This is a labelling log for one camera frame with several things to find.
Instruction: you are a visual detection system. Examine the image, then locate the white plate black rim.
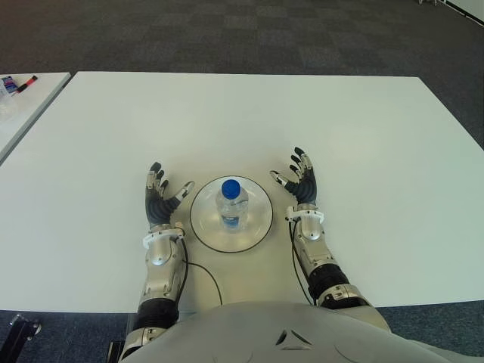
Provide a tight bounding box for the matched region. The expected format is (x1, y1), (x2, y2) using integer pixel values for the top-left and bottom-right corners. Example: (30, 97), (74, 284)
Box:
(189, 174), (274, 253)

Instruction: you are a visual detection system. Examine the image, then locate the white panel with black edge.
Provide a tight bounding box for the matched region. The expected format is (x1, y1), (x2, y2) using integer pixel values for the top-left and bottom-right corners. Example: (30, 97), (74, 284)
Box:
(445, 0), (484, 20)

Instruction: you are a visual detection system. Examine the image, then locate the blue printed packet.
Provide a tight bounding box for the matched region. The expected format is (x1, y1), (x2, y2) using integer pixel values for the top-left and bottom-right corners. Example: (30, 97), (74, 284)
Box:
(1, 75), (19, 95)

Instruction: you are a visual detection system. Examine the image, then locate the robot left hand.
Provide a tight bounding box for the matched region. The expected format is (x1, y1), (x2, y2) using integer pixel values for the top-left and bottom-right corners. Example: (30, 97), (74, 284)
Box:
(143, 162), (196, 230)

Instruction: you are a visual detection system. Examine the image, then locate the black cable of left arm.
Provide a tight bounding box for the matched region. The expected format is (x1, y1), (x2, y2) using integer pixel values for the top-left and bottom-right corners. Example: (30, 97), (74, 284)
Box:
(177, 234), (223, 306)

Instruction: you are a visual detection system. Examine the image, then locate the white side table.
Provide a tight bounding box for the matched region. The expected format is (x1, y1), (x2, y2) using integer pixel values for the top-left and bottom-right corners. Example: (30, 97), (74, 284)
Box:
(0, 72), (72, 166)

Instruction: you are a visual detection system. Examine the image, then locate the grey robot torso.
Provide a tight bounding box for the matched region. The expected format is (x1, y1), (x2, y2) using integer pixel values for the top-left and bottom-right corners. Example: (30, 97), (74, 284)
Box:
(124, 300), (484, 363)

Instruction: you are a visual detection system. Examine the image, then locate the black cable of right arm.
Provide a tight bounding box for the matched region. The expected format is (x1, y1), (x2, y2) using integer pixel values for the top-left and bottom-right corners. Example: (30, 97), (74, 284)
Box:
(289, 221), (317, 306)

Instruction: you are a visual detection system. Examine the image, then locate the red marker pen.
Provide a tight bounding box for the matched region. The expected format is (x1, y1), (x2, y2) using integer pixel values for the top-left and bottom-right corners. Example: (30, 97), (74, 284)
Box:
(15, 75), (39, 94)

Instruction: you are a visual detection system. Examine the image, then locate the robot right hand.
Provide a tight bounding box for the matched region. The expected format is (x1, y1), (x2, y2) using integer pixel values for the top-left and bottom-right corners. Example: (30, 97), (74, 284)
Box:
(269, 146), (318, 208)

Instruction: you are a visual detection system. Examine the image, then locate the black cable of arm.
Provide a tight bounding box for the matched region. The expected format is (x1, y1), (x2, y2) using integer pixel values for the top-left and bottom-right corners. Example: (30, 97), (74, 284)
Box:
(289, 221), (317, 306)
(177, 234), (223, 306)

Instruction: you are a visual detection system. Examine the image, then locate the clear water bottle blue cap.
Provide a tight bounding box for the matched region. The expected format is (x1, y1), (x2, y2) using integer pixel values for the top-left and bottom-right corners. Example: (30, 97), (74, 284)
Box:
(215, 178), (251, 234)

